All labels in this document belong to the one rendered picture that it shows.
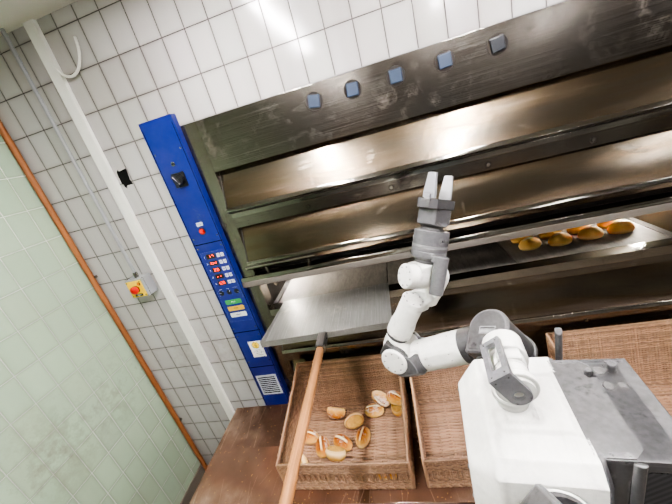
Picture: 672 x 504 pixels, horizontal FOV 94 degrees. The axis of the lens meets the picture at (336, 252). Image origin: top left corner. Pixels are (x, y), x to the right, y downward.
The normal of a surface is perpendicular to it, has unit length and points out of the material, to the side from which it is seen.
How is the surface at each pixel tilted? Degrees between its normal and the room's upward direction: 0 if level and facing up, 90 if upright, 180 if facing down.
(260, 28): 90
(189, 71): 90
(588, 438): 0
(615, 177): 70
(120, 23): 90
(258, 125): 90
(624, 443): 0
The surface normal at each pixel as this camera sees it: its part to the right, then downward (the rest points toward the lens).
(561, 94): -0.21, 0.06
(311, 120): -0.13, 0.39
